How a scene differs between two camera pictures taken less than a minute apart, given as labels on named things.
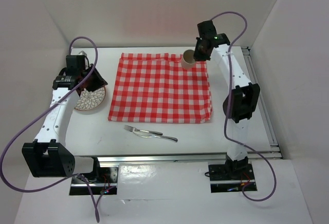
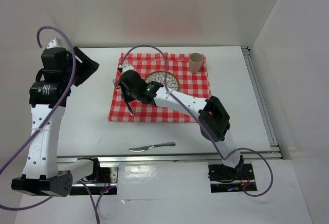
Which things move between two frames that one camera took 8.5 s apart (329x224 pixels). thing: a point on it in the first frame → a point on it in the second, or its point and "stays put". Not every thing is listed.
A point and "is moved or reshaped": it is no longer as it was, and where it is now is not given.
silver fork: x=126 y=127 → x=117 y=86
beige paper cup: x=187 y=60 is moved or reshaped
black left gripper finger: x=98 y=76 → x=84 y=58
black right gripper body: x=199 y=54 → x=129 y=95
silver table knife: x=145 y=135 → x=143 y=148
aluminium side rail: x=263 y=104 stays put
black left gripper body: x=90 y=80 → x=69 y=71
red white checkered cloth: x=154 y=88 stays put
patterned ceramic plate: x=89 y=100 → x=172 y=81
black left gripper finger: x=97 y=85 → x=83 y=72
